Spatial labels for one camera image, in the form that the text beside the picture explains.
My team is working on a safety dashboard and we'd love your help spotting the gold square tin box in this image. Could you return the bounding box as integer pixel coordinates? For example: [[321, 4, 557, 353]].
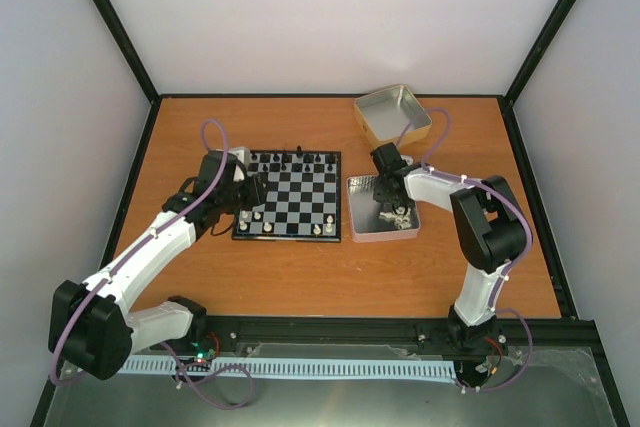
[[354, 84, 432, 149]]

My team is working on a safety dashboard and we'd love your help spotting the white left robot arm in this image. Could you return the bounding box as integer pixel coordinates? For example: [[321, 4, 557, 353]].
[[48, 147, 266, 380]]

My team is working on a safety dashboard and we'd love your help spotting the silver embossed tin tray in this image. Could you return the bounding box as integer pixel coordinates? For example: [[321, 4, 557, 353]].
[[346, 175, 421, 243]]

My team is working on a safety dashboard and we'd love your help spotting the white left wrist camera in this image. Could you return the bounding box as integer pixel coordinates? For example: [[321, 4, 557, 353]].
[[228, 147, 251, 182]]

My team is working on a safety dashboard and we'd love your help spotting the black frame post left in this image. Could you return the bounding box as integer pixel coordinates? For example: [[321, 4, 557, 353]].
[[92, 0, 160, 105]]

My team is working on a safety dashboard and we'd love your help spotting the light blue slotted cable duct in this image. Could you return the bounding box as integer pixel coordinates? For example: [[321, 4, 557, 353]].
[[119, 352, 459, 386]]

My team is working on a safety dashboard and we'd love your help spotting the black and silver chessboard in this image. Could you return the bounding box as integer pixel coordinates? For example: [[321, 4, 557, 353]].
[[231, 149, 342, 243]]

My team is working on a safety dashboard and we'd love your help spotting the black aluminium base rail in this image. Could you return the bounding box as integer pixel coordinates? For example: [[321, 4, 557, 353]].
[[202, 316, 600, 352]]

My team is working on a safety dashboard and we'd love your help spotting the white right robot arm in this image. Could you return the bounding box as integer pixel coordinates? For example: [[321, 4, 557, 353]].
[[370, 143, 533, 352]]

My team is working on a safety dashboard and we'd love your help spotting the black frame post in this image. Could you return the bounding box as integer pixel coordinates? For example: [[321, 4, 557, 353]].
[[504, 0, 577, 108], [92, 0, 160, 105]]

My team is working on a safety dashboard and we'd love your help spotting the black frame post right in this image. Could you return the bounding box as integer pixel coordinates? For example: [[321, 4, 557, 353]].
[[504, 0, 577, 108]]

